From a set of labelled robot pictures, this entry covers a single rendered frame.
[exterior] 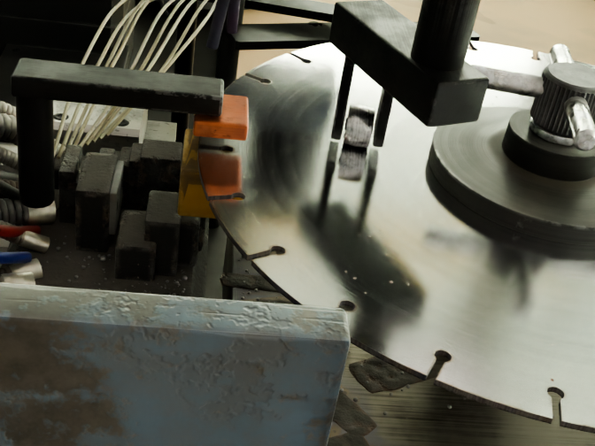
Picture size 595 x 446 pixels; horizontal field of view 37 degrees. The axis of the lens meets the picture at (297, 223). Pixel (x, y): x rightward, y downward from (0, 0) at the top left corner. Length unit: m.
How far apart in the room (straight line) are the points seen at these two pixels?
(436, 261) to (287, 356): 0.13
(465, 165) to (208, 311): 0.20
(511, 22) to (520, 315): 0.92
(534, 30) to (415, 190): 0.84
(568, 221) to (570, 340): 0.07
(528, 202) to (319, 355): 0.18
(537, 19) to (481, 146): 0.85
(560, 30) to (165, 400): 1.06
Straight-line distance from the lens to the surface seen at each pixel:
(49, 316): 0.24
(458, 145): 0.43
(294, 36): 0.62
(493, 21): 1.24
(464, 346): 0.33
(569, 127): 0.40
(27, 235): 0.45
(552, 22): 1.29
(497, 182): 0.41
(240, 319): 0.24
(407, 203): 0.40
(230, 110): 0.41
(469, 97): 0.37
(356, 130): 0.42
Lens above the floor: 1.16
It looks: 34 degrees down
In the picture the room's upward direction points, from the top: 10 degrees clockwise
